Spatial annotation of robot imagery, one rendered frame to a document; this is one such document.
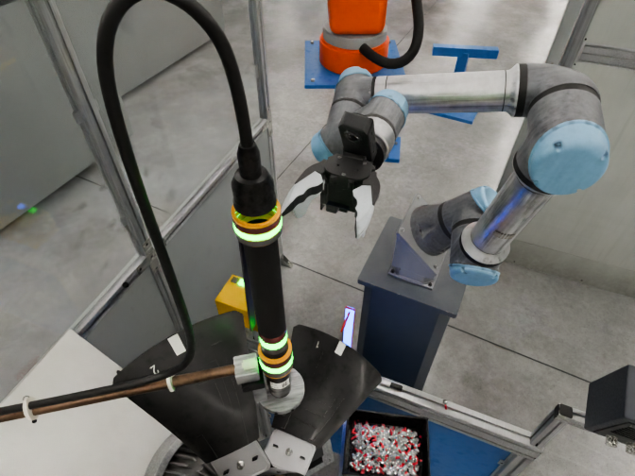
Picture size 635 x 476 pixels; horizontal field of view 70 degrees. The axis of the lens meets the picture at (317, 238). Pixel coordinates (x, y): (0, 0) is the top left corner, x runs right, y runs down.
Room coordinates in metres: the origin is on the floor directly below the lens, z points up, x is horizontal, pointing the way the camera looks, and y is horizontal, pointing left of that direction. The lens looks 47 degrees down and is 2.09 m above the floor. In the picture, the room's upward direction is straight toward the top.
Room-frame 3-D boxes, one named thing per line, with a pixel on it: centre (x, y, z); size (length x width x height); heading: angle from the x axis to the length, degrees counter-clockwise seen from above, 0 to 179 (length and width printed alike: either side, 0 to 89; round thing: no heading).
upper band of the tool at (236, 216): (0.29, 0.05, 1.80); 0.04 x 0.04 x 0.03
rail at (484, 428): (0.58, -0.18, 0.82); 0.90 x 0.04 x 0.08; 68
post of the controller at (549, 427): (0.42, -0.57, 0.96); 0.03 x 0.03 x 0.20; 68
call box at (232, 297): (0.73, 0.19, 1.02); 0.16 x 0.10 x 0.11; 68
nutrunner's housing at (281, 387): (0.29, 0.05, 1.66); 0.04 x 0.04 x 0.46
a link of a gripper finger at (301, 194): (0.49, 0.02, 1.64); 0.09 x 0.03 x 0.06; 132
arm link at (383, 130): (0.64, -0.09, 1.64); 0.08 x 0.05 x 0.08; 68
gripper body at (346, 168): (0.56, -0.06, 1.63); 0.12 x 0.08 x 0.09; 158
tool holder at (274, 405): (0.29, 0.06, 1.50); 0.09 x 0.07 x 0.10; 103
